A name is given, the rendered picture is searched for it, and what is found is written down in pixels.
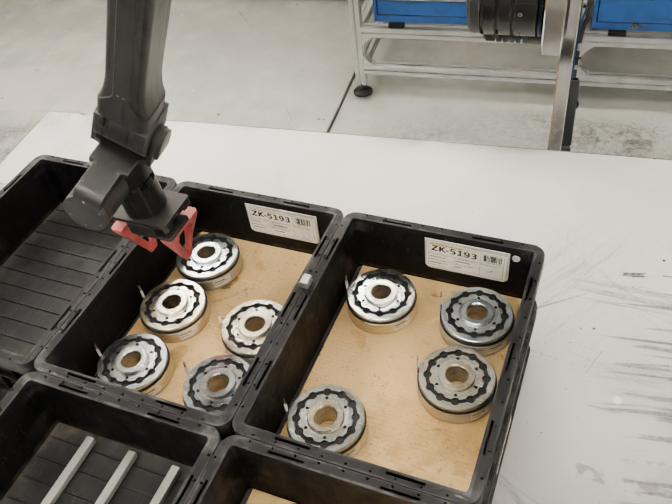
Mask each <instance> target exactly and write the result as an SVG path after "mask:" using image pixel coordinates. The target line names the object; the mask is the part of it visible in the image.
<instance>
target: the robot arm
mask: <svg viewBox="0 0 672 504"><path fill-rule="evenodd" d="M171 1H172V0H107V9H106V50H105V77H104V82H103V86H102V88H101V89H100V91H99V93H98V94H97V107H96V108H95V110H94V112H93V121H92V129H91V137H90V138H92V139H94V140H96V141H97V142H98V145H97V146H96V147H95V149H94V150H93V151H92V153H91V154H90V155H89V162H88V163H87V167H88V169H87V170H86V172H85V173H84V174H83V176H82V177H81V179H80V180H79V181H78V183H77V184H76V185H75V187H74V188H73V189H72V191H71V192H70V193H69V195H68V196H67V197H66V199H65V200H64V201H63V207H64V210H65V212H66V213H67V214H68V216H69V217H70V218H71V219H72V220H74V221H75V222H76V223H78V224H79V225H81V226H83V227H85V228H88V229H91V230H102V229H104V228H105V227H106V226H107V224H108V223H109V221H110V222H112V221H113V220H117V221H116V222H115V223H114V224H113V226H112V227H111V229H112V230H113V232H115V233H117V234H119V235H121V236H123V237H125V238H127V239H128V240H130V241H132V242H134V243H136V244H138V245H140V246H142V247H143V248H145V249H147V250H149V251H150V252H153V251H154V250H155V248H156V247H157V240H156V239H160V241H161V242H162V243H163V244H164V245H166V246H167V247H168V248H170V249H171V250H172V251H174V252H175V253H177V254H178V255H179V256H181V257H182V258H184V259H185V260H188V259H189V258H190V256H191V255H192V241H193V231H194V226H195V222H196V217H197V210H196V208H194V207H190V206H189V205H190V203H191V202H190V200H189V198H188V195H187V194H183V193H178V192H173V191H167V190H162V187H161V185H160V183H159V181H158V179H157V177H156V175H155V173H154V171H153V169H152V167H151V165H152V164H153V162H154V161H155V160H158V159H159V157H160V156H161V154H162V153H163V151H164V150H165V148H166V147H167V145H168V144H169V140H170V137H171V133H172V130H171V129H169V128H168V126H166V125H165V123H166V119H167V113H168V107H169V103H167V102H165V95H166V91H165V88H164V86H163V79H162V65H163V58H164V51H165V44H166V37H167V30H168V22H169V15H170V8H171ZM181 210H182V211H181ZM180 211H181V213H180V214H179V212H180ZM183 230H184V234H185V245H186V249H184V248H183V247H182V246H181V244H180V243H179V241H180V238H179V236H180V235H181V233H182V232H183ZM137 234H138V235H142V236H147V237H148V239H149V241H146V240H144V239H143V238H141V237H140V236H138V235H137Z"/></svg>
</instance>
